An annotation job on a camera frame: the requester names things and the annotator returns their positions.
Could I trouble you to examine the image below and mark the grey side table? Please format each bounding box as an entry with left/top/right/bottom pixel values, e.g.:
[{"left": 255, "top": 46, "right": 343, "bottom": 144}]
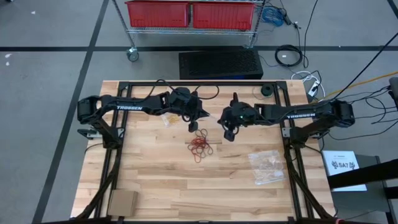
[{"left": 323, "top": 154, "right": 391, "bottom": 224}]

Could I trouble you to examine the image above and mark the blue cable coil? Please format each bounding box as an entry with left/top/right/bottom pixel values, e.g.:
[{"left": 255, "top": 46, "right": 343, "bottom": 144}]
[{"left": 260, "top": 6, "right": 286, "bottom": 27}]

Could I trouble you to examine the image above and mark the black perforated computer case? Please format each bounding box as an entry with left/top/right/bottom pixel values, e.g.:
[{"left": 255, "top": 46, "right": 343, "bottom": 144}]
[{"left": 178, "top": 49, "right": 264, "bottom": 80}]

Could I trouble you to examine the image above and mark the chrome wire shelf rack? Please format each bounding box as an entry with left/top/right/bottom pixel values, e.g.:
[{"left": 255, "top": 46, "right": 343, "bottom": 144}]
[{"left": 111, "top": 0, "right": 267, "bottom": 62}]

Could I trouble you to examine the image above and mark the brown cardboard box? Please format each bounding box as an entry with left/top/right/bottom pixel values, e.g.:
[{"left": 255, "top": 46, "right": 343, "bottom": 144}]
[{"left": 107, "top": 189, "right": 139, "bottom": 218}]

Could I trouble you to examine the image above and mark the white SA7 booklet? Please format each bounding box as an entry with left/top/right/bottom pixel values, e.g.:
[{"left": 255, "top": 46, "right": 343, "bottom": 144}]
[{"left": 322, "top": 150, "right": 368, "bottom": 192}]

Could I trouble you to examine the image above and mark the black aluminium table frame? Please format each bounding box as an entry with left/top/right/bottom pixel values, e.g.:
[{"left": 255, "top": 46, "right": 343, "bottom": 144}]
[{"left": 71, "top": 80, "right": 341, "bottom": 224}]

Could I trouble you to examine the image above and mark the white power strip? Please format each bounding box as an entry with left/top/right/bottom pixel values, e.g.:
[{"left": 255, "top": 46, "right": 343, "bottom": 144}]
[{"left": 308, "top": 80, "right": 320, "bottom": 96}]

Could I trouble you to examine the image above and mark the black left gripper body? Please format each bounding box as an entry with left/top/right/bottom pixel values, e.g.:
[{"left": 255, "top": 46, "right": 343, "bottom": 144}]
[{"left": 180, "top": 93, "right": 201, "bottom": 123}]

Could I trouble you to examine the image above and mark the white cable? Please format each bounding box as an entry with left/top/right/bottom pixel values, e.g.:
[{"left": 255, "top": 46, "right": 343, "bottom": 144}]
[{"left": 291, "top": 70, "right": 326, "bottom": 98}]

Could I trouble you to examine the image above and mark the red plastic storage bin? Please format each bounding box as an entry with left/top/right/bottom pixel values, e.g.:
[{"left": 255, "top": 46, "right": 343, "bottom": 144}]
[
  {"left": 125, "top": 0, "right": 191, "bottom": 28},
  {"left": 192, "top": 1, "right": 256, "bottom": 31}
]

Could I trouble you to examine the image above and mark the black cable coil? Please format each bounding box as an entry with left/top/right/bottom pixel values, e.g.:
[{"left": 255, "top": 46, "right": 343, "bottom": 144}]
[{"left": 274, "top": 44, "right": 304, "bottom": 68}]

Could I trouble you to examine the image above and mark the black beam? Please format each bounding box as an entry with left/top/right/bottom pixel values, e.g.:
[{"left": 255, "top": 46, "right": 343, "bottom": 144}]
[{"left": 327, "top": 158, "right": 398, "bottom": 200}]

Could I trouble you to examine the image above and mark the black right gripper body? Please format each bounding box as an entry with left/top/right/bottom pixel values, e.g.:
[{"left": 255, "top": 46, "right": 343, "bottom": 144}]
[{"left": 221, "top": 105, "right": 242, "bottom": 131}]

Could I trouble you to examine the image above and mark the yellow cable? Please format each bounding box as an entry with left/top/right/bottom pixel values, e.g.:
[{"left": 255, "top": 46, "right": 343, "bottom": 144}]
[{"left": 326, "top": 71, "right": 398, "bottom": 98}]

